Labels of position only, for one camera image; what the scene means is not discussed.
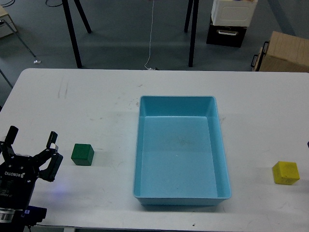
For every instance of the white plastic crate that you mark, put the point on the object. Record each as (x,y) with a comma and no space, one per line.
(234,13)

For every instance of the black storage box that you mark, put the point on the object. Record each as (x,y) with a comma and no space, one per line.
(231,36)

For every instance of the light blue plastic bin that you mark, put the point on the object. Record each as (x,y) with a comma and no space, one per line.
(180,155)

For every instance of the cardboard box with handles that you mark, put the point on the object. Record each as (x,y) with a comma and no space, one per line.
(282,53)

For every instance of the black table leg pair right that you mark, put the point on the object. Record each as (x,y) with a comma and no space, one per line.
(191,17)

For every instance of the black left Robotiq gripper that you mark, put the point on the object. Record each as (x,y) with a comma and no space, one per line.
(18,177)

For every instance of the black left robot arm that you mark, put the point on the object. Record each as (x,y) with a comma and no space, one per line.
(17,220)

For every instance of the yellow wooden cube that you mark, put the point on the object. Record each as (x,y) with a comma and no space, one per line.
(285,173)

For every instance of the wooden drawer cabinet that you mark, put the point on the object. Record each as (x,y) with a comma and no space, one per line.
(7,27)

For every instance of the green wooden cube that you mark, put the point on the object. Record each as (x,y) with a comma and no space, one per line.
(82,154)

